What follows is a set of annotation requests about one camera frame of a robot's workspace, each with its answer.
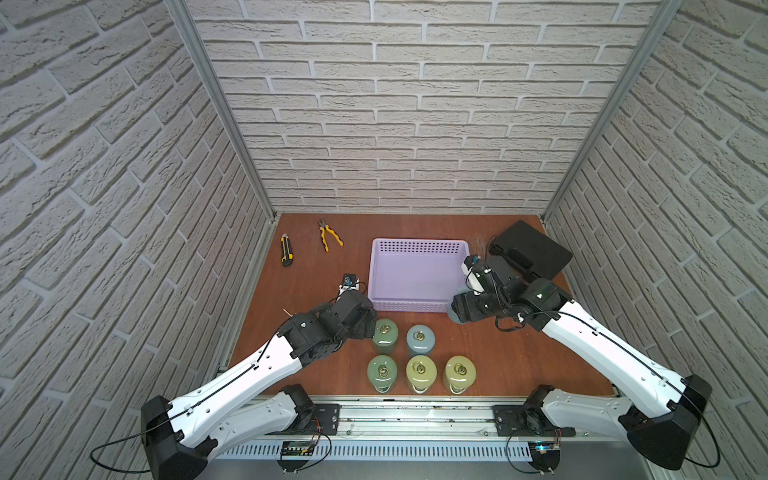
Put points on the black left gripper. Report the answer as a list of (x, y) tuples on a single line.
[(365, 318)]

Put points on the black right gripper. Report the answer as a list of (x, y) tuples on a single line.
[(465, 302)]

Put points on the dark green canister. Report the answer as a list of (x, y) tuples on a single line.
[(382, 373), (385, 336)]

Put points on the light blue canister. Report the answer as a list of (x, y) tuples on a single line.
[(459, 309), (420, 340)]

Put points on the yellow-green canister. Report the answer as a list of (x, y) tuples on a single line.
[(421, 373), (459, 374)]

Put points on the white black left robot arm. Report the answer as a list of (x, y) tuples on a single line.
[(181, 435)]

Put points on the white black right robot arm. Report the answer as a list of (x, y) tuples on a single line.
[(657, 411)]

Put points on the lilac perforated plastic basket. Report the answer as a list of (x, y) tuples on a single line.
[(415, 275)]

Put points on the black plastic tool case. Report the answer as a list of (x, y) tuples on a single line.
[(530, 252)]

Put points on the yellow black utility knife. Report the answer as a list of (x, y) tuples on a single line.
[(287, 255)]

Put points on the left controller board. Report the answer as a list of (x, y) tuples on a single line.
[(296, 455)]

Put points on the controller board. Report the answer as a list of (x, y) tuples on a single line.
[(296, 455), (545, 457)]

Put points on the right controller board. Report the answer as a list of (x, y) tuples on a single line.
[(545, 457)]

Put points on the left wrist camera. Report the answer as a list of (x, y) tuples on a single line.
[(349, 282)]

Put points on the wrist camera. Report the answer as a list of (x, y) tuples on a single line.
[(349, 282), (478, 276)]

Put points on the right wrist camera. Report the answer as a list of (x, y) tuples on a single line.
[(478, 276)]

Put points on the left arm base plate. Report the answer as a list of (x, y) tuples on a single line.
[(321, 418)]

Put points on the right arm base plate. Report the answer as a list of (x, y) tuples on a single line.
[(518, 421)]

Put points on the aluminium frame post right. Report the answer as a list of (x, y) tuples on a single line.
[(657, 27)]

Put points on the aluminium frame post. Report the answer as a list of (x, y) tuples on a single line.
[(195, 45), (657, 27)]

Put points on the aluminium frame post left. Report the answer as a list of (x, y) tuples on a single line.
[(195, 45)]

